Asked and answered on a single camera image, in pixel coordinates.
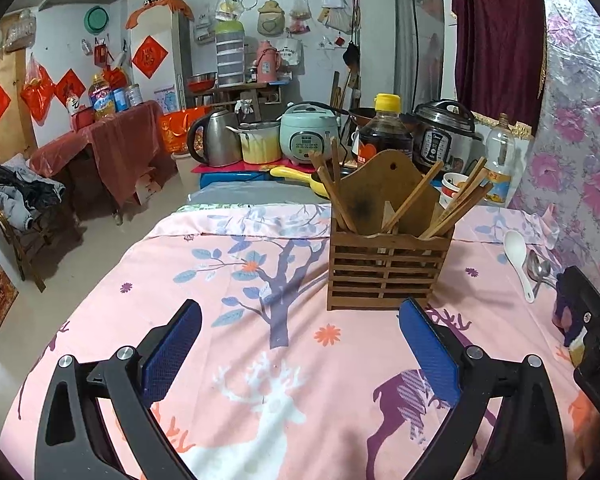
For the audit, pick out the yellow enamel pot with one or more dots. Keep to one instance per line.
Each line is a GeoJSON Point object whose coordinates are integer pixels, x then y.
{"type": "Point", "coordinates": [260, 147]}

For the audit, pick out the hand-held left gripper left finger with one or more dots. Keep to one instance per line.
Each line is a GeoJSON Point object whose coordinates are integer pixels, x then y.
{"type": "Point", "coordinates": [172, 350]}

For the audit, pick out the white ceramic spoon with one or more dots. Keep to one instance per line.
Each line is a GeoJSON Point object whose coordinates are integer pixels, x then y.
{"type": "Point", "coordinates": [515, 247]}

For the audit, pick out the orange cloth cover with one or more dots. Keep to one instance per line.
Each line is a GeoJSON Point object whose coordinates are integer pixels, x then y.
{"type": "Point", "coordinates": [160, 10]}

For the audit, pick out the red metal basin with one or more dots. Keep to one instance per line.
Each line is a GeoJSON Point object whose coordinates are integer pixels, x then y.
{"type": "Point", "coordinates": [201, 81]}

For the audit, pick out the table with red cover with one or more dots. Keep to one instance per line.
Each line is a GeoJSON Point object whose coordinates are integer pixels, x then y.
{"type": "Point", "coordinates": [115, 135]}

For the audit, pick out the white plastic bucket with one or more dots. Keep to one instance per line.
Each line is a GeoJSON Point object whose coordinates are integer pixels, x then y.
{"type": "Point", "coordinates": [185, 175]}

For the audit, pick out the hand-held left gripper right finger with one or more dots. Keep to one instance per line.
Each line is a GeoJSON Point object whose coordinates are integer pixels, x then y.
{"type": "Point", "coordinates": [430, 355]}

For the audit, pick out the clear plastic bottle yellow label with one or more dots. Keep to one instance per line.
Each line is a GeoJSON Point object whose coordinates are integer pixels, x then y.
{"type": "Point", "coordinates": [499, 160]}

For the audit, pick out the floral foil wall sheet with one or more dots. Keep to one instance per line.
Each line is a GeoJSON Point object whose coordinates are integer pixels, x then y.
{"type": "Point", "coordinates": [580, 110]}

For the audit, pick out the red gift bag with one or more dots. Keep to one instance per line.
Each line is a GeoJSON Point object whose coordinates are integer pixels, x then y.
{"type": "Point", "coordinates": [172, 132]}

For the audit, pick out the wooden side shelf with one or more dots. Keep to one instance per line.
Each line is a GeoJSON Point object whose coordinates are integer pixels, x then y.
{"type": "Point", "coordinates": [240, 92]}

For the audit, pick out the brown cardboard box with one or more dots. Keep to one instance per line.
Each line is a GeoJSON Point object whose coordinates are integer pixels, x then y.
{"type": "Point", "coordinates": [147, 187]}

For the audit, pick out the pale green rice cooker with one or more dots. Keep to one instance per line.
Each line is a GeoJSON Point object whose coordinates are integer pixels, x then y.
{"type": "Point", "coordinates": [305, 137]}

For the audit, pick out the wooden chair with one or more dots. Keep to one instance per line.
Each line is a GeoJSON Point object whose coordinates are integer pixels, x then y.
{"type": "Point", "coordinates": [35, 245]}

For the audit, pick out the steel electric kettle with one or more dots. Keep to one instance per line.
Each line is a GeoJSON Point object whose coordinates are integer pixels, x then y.
{"type": "Point", "coordinates": [217, 137]}

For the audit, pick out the pile of wooden chopsticks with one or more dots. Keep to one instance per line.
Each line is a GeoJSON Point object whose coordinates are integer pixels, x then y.
{"type": "Point", "coordinates": [337, 200]}

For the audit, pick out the green jar shaped wall organiser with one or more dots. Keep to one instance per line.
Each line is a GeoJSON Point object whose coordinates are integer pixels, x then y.
{"type": "Point", "coordinates": [271, 17]}

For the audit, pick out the white refrigerator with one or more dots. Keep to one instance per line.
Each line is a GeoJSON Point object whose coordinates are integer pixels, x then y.
{"type": "Point", "coordinates": [175, 45]}

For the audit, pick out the dark red curtain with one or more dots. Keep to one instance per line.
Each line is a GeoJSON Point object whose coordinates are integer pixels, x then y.
{"type": "Point", "coordinates": [495, 35]}

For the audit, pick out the wooden slatted chopstick holder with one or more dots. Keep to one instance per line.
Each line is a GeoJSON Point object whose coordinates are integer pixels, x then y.
{"type": "Point", "coordinates": [380, 270]}

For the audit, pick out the black silver pressure cooker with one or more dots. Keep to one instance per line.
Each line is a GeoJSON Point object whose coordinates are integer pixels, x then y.
{"type": "Point", "coordinates": [445, 145]}

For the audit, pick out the pile of grey black clothes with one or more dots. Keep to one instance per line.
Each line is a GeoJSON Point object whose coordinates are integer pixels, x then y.
{"type": "Point", "coordinates": [15, 195]}

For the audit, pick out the small red white bowl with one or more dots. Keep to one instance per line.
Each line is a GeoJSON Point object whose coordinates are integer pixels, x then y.
{"type": "Point", "coordinates": [452, 190]}

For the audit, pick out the red plastic bag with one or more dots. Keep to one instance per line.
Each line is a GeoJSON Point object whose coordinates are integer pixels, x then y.
{"type": "Point", "coordinates": [36, 92]}

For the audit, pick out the stacked food carrier green lid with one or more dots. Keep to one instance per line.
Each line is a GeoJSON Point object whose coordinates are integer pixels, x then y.
{"type": "Point", "coordinates": [230, 55]}

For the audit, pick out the hanging clear plastic bag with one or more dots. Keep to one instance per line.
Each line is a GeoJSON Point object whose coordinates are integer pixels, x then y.
{"type": "Point", "coordinates": [228, 7]}
{"type": "Point", "coordinates": [337, 15]}
{"type": "Point", "coordinates": [300, 12]}

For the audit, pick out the blue plastic crate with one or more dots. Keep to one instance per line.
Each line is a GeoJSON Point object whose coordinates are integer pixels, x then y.
{"type": "Point", "coordinates": [230, 177]}

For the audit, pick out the dark sauce bottle yellow cap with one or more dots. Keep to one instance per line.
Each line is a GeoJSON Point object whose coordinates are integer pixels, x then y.
{"type": "Point", "coordinates": [380, 135]}

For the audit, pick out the cooking oil bottle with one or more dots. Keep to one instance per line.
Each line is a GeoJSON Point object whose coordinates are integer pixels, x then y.
{"type": "Point", "coordinates": [101, 100]}

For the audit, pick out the pink deer print cloth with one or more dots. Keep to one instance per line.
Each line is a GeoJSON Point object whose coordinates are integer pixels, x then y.
{"type": "Point", "coordinates": [155, 285]}

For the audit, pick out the pink thermos flask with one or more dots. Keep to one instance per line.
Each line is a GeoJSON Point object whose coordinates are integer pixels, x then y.
{"type": "Point", "coordinates": [267, 62]}

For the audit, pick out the green round basin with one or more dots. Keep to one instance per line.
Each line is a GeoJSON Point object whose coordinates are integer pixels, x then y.
{"type": "Point", "coordinates": [95, 18]}

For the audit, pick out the yellow plastic ladle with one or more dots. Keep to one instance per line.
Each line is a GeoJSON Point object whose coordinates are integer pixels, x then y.
{"type": "Point", "coordinates": [295, 174]}

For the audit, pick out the white tote bag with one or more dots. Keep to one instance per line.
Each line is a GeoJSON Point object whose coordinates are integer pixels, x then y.
{"type": "Point", "coordinates": [290, 52]}

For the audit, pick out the wooden door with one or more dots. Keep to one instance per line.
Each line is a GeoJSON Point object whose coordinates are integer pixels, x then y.
{"type": "Point", "coordinates": [15, 132]}

